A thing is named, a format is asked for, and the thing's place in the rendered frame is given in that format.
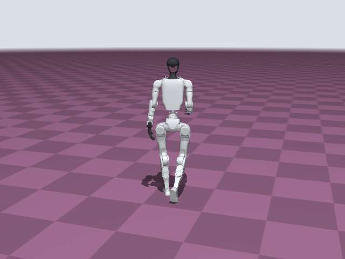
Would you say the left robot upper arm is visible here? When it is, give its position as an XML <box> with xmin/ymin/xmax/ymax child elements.
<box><xmin>151</xmin><ymin>79</ymin><xmax>162</xmax><ymax>107</ymax></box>

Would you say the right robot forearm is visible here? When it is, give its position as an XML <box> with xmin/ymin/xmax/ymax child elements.
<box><xmin>187</xmin><ymin>101</ymin><xmax>194</xmax><ymax>114</ymax></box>

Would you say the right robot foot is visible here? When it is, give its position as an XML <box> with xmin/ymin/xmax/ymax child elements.
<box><xmin>170</xmin><ymin>187</ymin><xmax>178</xmax><ymax>202</ymax></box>

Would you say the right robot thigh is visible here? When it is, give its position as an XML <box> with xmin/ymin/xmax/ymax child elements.
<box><xmin>176</xmin><ymin>122</ymin><xmax>190</xmax><ymax>165</ymax></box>

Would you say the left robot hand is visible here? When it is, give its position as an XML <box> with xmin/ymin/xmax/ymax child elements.
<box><xmin>147</xmin><ymin>122</ymin><xmax>155</xmax><ymax>140</ymax></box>

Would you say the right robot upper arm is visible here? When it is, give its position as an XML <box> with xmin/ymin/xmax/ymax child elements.
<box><xmin>183</xmin><ymin>79</ymin><xmax>193</xmax><ymax>108</ymax></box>

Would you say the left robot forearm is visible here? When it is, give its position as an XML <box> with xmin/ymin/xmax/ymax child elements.
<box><xmin>147</xmin><ymin>100</ymin><xmax>156</xmax><ymax>125</ymax></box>

